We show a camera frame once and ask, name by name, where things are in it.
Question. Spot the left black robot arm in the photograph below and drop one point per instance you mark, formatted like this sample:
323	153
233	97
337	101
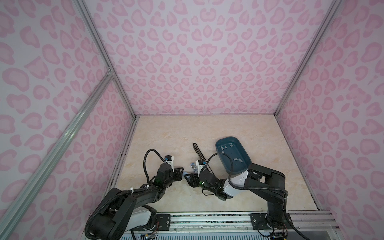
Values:
111	217

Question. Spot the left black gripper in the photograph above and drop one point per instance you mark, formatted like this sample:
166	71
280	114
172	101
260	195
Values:
178	174

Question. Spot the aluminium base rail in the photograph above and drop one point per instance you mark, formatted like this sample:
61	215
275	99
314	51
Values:
315	225

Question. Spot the black stapler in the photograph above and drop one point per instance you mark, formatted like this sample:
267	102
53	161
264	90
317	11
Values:
198	151

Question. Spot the aluminium frame strut left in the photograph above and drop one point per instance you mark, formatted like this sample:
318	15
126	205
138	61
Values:
20	205

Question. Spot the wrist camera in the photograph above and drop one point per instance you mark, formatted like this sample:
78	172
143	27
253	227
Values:
199	165
168	159

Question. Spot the teal plastic tray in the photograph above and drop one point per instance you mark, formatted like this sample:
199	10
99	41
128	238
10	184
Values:
241	153

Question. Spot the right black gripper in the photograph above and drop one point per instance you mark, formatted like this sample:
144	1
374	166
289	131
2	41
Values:
193	179

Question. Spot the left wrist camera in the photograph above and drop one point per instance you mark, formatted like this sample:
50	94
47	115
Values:
168	159

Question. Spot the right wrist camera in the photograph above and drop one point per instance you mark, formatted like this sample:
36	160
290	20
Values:
199	165

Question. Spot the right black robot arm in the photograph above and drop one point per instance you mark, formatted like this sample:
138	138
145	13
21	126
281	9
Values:
264	182

